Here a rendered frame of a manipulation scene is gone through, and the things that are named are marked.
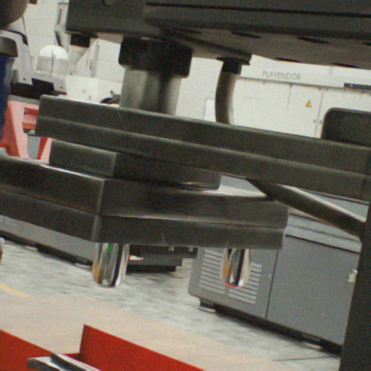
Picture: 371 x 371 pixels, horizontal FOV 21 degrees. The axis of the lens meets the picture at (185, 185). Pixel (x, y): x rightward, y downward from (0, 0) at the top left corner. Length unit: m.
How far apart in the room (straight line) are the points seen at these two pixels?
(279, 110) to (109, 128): 5.84
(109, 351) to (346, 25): 0.61
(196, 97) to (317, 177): 9.23
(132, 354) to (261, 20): 0.55
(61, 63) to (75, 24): 8.15
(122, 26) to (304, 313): 5.60
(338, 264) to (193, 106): 4.09
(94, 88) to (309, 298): 3.40
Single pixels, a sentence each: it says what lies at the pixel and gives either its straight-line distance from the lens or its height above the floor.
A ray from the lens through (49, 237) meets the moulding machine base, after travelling 8.01.
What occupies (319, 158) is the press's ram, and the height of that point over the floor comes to 1.17.
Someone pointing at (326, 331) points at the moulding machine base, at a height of 0.14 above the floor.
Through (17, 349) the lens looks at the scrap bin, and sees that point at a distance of 0.94.
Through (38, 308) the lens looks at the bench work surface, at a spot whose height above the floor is 0.90.
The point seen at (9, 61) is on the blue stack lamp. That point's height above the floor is 1.19.
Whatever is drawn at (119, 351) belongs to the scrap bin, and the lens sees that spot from 1.00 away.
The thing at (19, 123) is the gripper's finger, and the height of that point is 1.16.
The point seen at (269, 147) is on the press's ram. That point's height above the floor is 1.17.
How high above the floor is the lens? 1.17
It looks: 3 degrees down
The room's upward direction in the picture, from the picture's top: 10 degrees clockwise
